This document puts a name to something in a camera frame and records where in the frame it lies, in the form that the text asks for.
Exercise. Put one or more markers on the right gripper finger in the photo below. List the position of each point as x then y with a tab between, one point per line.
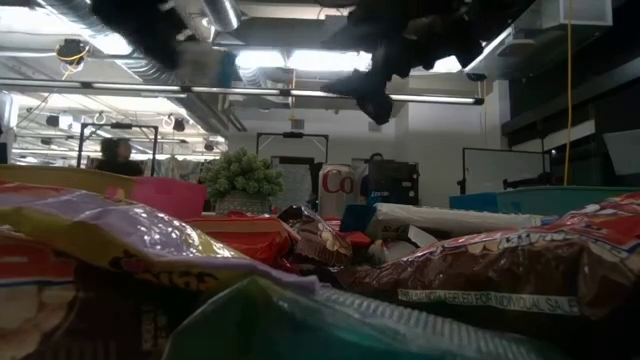
347	86
380	97

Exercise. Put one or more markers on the white blue Hershey's bar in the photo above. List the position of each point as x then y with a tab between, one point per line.
205	65
450	219

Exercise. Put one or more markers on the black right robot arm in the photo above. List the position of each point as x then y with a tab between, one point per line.
490	12

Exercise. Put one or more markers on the red KitKat candy bar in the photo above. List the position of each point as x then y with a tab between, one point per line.
357	239
245	237

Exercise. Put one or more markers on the white PayDay candy bar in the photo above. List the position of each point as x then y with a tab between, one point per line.
395	247

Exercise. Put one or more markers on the yellow Sour Patch candy pack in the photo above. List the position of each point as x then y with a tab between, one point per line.
125	235

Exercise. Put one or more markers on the teal candy in clear wrapper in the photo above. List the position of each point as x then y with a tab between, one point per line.
300	330

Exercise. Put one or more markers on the red Skittles candy pack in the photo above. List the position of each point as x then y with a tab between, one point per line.
622	200

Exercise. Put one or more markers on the person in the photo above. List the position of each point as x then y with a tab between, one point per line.
117	162
375	156

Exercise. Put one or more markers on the long ceiling light bar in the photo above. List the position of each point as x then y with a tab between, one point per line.
135	87

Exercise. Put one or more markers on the black monitor box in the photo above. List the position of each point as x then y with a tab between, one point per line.
395	182

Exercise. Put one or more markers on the white red soda can box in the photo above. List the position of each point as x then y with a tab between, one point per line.
335	192

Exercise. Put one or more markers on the artificial green plant in pot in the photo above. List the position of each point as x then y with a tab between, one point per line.
240	175

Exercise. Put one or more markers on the hanging patterned cloth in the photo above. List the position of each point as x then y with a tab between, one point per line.
175	167

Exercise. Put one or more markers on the white ceiling unit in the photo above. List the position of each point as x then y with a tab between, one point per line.
575	12

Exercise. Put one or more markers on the orange plastic bin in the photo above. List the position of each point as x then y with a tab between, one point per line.
65	179

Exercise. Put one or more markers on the red plastic bin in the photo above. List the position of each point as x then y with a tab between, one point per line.
170	197

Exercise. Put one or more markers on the light teal plastic bin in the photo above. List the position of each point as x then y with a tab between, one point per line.
550	200

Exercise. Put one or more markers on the black metal frame stand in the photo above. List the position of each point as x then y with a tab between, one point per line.
292	134
117	126

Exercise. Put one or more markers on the silver ventilation duct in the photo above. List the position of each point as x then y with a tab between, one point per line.
222	12

